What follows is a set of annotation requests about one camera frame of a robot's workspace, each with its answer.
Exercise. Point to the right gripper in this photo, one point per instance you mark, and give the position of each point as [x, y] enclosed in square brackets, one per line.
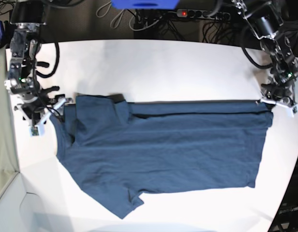
[38, 112]

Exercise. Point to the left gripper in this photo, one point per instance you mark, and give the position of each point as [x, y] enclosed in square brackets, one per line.
[278, 95]

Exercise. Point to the dark blue t-shirt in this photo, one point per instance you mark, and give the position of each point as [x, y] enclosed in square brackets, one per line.
[117, 150]

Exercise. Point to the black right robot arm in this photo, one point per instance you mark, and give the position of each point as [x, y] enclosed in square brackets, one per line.
[28, 17]

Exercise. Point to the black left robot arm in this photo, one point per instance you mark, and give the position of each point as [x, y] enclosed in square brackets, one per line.
[264, 22]

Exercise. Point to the grey-green fabric curtain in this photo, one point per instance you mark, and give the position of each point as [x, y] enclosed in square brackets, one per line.
[8, 158]

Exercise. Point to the blue cylinder object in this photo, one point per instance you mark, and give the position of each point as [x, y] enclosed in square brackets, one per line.
[2, 31]

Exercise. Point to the blue plastic bin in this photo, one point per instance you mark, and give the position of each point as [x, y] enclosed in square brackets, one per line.
[145, 4]

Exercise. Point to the black power strip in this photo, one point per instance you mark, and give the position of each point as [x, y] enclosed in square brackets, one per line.
[200, 14]

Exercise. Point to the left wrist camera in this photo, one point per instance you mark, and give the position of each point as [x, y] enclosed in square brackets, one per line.
[292, 110]

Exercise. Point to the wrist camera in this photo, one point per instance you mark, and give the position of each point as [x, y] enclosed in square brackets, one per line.
[37, 130]
[292, 110]

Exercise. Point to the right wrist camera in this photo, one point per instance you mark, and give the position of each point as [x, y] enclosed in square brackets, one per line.
[37, 130]

